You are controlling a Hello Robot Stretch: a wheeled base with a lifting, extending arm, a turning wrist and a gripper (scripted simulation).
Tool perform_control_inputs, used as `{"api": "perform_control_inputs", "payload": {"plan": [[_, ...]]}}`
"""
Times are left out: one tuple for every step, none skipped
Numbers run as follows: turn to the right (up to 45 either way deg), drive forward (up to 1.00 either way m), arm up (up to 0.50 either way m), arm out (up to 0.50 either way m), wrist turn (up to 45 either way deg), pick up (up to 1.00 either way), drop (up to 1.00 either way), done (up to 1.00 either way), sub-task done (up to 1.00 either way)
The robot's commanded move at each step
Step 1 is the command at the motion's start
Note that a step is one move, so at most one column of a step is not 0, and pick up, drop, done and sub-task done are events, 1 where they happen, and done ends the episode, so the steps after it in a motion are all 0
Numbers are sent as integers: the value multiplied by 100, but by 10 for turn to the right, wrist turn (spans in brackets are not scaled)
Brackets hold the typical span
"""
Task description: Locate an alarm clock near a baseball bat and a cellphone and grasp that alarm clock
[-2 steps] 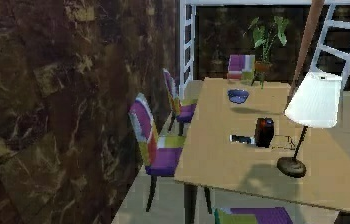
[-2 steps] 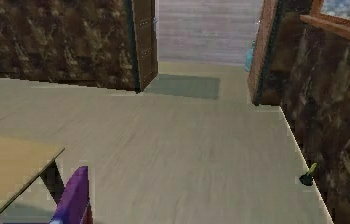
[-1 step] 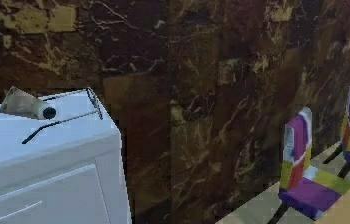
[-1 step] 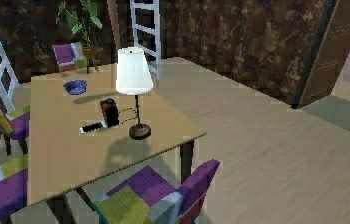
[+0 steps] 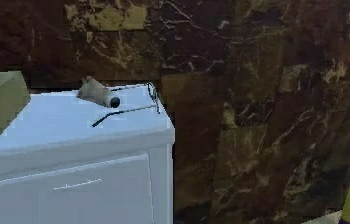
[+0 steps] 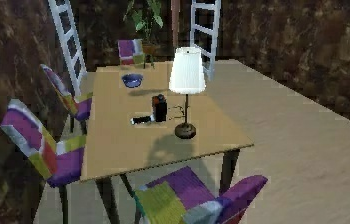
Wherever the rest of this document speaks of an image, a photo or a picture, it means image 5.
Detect black thin-framed glasses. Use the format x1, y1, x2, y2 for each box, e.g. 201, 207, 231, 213
91, 81, 161, 128

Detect white chest of drawers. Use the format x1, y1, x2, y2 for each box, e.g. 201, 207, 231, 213
0, 83, 176, 224

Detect olive green tissue box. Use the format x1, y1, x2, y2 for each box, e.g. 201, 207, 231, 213
0, 69, 32, 139

